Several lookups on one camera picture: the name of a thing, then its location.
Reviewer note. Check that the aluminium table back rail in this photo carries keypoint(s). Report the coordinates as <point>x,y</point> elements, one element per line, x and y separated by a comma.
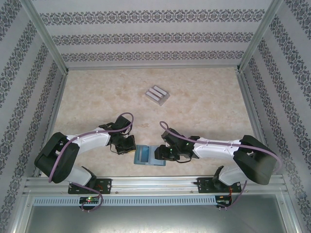
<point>153,68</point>

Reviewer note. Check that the left aluminium table edge rail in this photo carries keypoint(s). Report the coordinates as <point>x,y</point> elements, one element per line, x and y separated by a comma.
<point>52,121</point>

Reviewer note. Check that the right aluminium table edge rail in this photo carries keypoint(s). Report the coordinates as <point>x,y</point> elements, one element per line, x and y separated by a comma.
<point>255,109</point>

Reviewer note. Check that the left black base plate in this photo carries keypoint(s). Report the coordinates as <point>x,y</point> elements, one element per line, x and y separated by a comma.
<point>105,185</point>

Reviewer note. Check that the controller circuit board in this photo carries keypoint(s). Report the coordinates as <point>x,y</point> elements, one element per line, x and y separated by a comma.
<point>224,202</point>
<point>90,200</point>

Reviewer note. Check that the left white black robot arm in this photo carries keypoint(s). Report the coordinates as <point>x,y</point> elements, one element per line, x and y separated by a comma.
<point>90,143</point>

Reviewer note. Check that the left controller circuit board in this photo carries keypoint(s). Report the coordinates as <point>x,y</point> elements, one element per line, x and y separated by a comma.
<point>90,200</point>

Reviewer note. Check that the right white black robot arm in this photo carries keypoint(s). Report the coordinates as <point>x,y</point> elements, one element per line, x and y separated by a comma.
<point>213,149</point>

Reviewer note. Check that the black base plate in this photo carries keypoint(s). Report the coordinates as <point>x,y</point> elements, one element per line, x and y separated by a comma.
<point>105,185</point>
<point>204,185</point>

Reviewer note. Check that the aluminium corner post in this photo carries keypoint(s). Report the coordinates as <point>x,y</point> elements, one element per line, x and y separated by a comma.
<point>260,36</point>
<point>46,36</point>

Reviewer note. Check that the right aluminium corner post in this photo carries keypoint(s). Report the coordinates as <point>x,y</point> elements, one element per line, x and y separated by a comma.
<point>260,36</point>

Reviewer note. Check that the blue card holder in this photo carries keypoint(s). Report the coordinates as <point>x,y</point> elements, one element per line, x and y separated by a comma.
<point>143,155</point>

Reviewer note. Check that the right controller circuit board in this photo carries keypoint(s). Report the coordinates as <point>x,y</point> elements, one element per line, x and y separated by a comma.
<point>224,202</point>

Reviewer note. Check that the grey sheet metal tray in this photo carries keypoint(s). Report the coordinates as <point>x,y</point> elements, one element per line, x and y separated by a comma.
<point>155,221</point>

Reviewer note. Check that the left aluminium corner post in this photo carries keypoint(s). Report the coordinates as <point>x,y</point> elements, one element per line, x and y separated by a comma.
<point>46,36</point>

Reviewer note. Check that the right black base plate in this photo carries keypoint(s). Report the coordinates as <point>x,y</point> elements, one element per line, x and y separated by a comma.
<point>204,185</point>

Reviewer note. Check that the aluminium mounting rail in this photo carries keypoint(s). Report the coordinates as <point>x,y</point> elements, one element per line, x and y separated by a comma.
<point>155,184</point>

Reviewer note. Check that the grey ridged metal block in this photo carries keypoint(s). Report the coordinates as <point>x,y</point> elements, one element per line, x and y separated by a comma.
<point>159,97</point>

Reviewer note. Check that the aluminium table edge rail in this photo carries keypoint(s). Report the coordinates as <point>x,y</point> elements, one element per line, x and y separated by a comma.
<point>255,109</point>
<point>52,121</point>

